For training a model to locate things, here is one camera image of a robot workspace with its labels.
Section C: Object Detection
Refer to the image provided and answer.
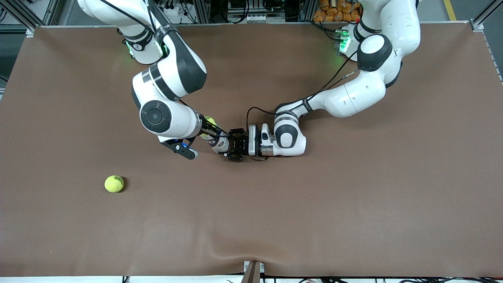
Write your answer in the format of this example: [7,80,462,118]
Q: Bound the yellow tennis ball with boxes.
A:
[104,175,125,193]
[201,116,218,139]

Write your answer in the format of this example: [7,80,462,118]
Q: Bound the clear Wilson tennis ball can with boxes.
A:
[205,134,231,154]

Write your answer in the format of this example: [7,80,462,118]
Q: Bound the brown table mat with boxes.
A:
[0,23,503,277]

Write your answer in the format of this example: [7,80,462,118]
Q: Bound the white power strip with plugs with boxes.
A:
[163,0,182,17]

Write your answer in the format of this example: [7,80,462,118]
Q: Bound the orange packaged items pile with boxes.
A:
[313,0,362,23]

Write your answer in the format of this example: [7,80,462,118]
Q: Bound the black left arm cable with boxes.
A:
[246,49,360,126]

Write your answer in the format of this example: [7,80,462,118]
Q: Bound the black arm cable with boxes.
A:
[100,0,185,103]
[246,49,360,126]

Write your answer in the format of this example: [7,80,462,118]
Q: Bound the metal table edge bracket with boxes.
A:
[243,260,265,283]

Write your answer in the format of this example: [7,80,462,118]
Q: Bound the aluminium profile post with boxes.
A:
[196,0,211,24]
[299,0,315,22]

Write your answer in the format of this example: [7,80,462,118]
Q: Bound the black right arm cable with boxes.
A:
[100,0,185,103]

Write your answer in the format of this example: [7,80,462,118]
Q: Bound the aluminium frame rail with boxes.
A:
[470,0,503,83]
[0,0,59,39]

